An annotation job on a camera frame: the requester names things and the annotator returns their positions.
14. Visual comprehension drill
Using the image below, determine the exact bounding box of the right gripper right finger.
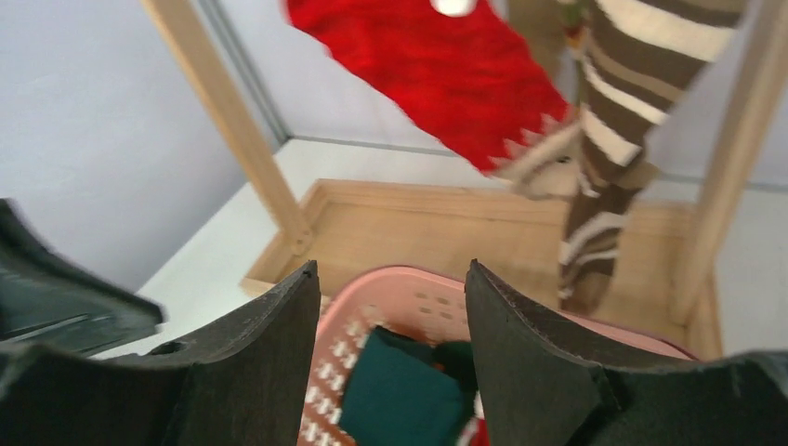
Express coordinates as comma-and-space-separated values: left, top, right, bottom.
465, 262, 787, 445

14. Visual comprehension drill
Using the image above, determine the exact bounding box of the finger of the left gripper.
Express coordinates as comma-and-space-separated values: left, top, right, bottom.
1, 199, 164, 355

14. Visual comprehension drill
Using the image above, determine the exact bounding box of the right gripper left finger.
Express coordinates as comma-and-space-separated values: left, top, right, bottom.
1, 260, 321, 445

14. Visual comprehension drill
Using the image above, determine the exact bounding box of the red santa sock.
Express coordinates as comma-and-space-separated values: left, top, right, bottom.
455, 417, 490, 446

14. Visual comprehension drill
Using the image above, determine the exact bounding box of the dark green sock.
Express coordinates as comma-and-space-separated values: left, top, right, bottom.
338, 326, 479, 445

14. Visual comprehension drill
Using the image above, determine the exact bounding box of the brown white striped sock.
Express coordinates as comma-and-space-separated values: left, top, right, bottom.
558, 1, 747, 315

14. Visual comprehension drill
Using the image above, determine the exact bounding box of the wooden hanger stand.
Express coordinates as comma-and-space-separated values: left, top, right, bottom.
144, 1, 787, 358

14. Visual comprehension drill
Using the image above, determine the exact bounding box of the pink laundry basket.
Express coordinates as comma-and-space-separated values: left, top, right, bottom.
296, 266, 700, 446

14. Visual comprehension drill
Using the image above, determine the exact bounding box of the red sock with face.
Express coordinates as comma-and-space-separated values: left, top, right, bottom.
284, 0, 580, 200

